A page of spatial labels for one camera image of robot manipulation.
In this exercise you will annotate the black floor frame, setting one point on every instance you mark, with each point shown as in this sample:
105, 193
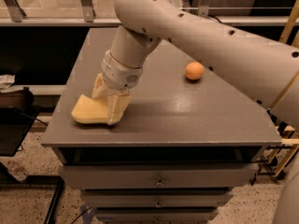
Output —
31, 201

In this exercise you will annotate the crumpled white paper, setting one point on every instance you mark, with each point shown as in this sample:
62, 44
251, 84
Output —
6, 81

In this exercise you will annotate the top grey drawer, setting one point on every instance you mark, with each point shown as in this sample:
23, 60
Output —
173, 176

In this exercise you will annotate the orange fruit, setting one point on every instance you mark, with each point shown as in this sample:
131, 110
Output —
194, 71

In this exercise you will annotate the bottom grey drawer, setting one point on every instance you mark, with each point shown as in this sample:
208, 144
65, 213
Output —
153, 215

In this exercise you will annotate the metal railing with glass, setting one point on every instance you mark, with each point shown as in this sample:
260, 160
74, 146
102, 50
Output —
98, 10

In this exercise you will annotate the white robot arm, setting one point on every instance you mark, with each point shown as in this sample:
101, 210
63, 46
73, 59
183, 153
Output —
266, 71

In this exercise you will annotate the grey drawer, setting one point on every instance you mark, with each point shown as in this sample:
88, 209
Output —
173, 176
153, 215
156, 198

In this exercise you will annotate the yellow wavy sponge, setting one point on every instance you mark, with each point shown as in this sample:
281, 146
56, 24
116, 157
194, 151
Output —
90, 111

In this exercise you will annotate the middle grey drawer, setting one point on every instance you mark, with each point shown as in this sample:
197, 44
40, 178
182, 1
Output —
156, 198

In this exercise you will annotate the grey drawer cabinet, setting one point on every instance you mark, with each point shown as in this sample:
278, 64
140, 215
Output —
170, 120

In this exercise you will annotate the black side table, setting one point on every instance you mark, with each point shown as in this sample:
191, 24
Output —
17, 115

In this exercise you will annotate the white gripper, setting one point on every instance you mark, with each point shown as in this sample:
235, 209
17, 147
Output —
119, 72

